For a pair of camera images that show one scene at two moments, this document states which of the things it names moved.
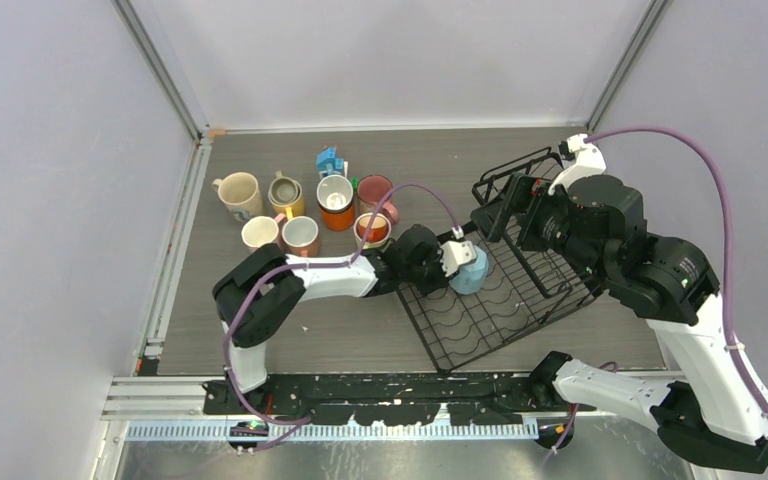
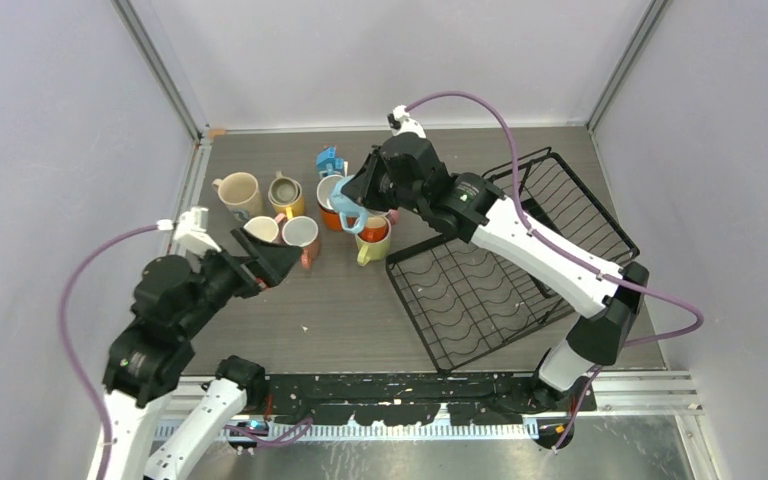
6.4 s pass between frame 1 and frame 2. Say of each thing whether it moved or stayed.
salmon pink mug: stayed
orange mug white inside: stayed
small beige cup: stayed
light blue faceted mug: moved
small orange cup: stayed
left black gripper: moved
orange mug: stayed
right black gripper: moved
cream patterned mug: stayed
